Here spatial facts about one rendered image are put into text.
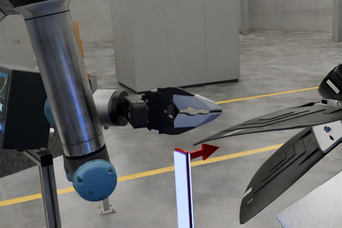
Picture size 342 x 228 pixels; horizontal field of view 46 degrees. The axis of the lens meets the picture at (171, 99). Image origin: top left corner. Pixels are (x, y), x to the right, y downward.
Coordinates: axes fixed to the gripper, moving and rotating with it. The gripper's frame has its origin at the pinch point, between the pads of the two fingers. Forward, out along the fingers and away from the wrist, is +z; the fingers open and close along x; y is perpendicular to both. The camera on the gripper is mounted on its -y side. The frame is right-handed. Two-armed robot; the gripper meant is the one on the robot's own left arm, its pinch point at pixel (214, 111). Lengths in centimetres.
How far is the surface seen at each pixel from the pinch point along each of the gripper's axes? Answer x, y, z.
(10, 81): -5.3, 5.9, -48.6
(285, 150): 11.2, 18.6, 12.1
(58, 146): 43, 134, -122
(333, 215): 16.9, -2.2, 20.2
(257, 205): 21.3, 10.5, 6.6
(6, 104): 0, 6, -50
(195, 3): -92, 614, -152
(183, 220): 10.8, -23.4, 0.4
